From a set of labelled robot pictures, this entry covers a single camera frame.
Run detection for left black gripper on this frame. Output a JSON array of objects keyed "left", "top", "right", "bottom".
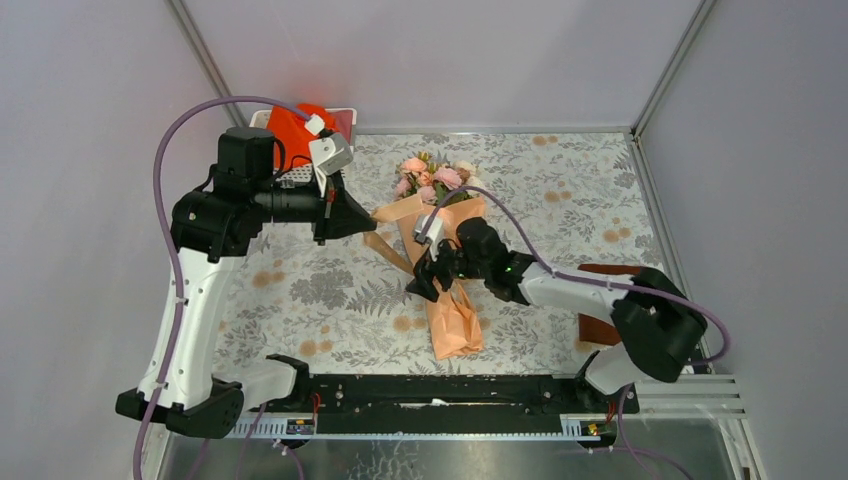
[{"left": 249, "top": 164, "right": 376, "bottom": 245}]

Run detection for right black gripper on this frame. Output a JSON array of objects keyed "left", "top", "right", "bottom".
[{"left": 405, "top": 232, "right": 489, "bottom": 303}]

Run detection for tan ribbon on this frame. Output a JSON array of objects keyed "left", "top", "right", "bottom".
[{"left": 362, "top": 231, "right": 413, "bottom": 275}]

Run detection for beige orange wrapping paper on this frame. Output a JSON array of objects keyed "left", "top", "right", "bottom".
[{"left": 362, "top": 193, "right": 488, "bottom": 362}]

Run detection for white plastic basket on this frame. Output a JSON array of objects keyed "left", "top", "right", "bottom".
[{"left": 250, "top": 108, "right": 357, "bottom": 184}]

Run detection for pink rose stems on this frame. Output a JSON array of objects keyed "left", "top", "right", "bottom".
[{"left": 394, "top": 151, "right": 485, "bottom": 205}]

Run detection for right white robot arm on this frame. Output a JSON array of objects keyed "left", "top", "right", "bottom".
[{"left": 406, "top": 215, "right": 707, "bottom": 412}]

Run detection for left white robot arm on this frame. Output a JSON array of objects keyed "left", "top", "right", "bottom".
[{"left": 116, "top": 127, "right": 376, "bottom": 439}]

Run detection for orange cloth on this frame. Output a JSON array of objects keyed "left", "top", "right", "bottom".
[{"left": 265, "top": 106, "right": 316, "bottom": 170}]

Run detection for dark red cloth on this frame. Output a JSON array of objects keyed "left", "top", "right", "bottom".
[{"left": 332, "top": 110, "right": 353, "bottom": 142}]

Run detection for floral table cloth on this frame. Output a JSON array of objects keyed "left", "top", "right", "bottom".
[{"left": 213, "top": 133, "right": 662, "bottom": 375}]

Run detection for brown wooden block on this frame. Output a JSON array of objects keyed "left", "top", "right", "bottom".
[{"left": 577, "top": 263, "right": 647, "bottom": 347}]

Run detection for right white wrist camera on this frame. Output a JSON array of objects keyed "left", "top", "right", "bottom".
[{"left": 413, "top": 214, "right": 444, "bottom": 260}]

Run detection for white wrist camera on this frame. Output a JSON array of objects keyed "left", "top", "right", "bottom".
[
  {"left": 304, "top": 114, "right": 353, "bottom": 197},
  {"left": 413, "top": 214, "right": 444, "bottom": 260}
]

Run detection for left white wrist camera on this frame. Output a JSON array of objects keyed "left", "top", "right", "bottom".
[{"left": 304, "top": 114, "right": 353, "bottom": 197}]

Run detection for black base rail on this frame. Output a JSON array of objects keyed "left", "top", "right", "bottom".
[{"left": 266, "top": 374, "right": 640, "bottom": 435}]

